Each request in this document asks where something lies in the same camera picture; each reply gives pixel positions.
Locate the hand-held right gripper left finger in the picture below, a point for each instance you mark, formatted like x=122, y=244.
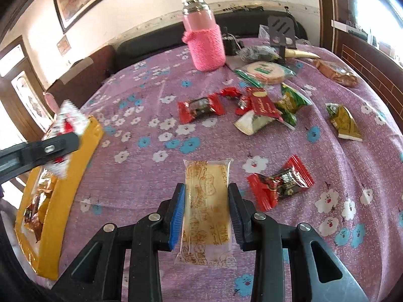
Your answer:
x=176, y=217

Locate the red wall sticker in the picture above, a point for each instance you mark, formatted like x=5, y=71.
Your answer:
x=63, y=44

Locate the clear plastic bag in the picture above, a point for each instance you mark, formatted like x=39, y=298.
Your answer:
x=263, y=31

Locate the round cracker packet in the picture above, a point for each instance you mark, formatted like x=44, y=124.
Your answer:
x=267, y=72

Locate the white green snack packet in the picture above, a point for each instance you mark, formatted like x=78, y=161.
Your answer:
x=252, y=122

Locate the black charger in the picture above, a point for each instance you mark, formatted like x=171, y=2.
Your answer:
x=231, y=42

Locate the pink cushion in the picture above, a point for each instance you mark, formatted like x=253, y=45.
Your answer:
x=51, y=102

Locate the pink bottle with knitted sleeve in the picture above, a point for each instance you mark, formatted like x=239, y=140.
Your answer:
x=204, y=47

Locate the black sofa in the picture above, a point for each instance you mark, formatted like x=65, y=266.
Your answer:
x=151, y=44

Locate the dark plastic bag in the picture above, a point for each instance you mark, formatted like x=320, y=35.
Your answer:
x=258, y=53

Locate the red gold snack packet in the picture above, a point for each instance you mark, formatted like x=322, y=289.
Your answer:
x=263, y=107

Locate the small red candy packet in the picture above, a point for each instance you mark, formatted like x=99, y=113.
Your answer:
x=231, y=93

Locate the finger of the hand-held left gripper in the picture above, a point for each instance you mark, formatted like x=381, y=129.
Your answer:
x=47, y=148

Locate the black phone stand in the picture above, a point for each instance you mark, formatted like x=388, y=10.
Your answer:
x=280, y=26

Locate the brown armchair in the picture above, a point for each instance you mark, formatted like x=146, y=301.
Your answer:
x=88, y=69

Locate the wooden door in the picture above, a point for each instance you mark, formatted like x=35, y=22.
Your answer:
x=19, y=100

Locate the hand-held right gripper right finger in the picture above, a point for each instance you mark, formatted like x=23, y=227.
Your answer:
x=237, y=217

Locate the red black candy packet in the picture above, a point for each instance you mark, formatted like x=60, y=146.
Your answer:
x=201, y=107
x=283, y=179
x=243, y=103

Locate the pale long pastry packet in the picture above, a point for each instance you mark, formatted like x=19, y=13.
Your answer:
x=207, y=201

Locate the brown bread packet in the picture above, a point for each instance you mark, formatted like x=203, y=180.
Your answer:
x=337, y=72

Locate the white red snack packet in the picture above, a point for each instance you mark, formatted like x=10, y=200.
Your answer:
x=67, y=116

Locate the green gold triangular packet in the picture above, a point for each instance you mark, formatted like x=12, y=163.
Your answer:
x=343, y=121

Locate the ivory horn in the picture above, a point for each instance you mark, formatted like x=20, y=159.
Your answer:
x=302, y=54

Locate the yellow cardboard box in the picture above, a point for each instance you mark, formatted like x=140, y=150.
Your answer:
x=63, y=195

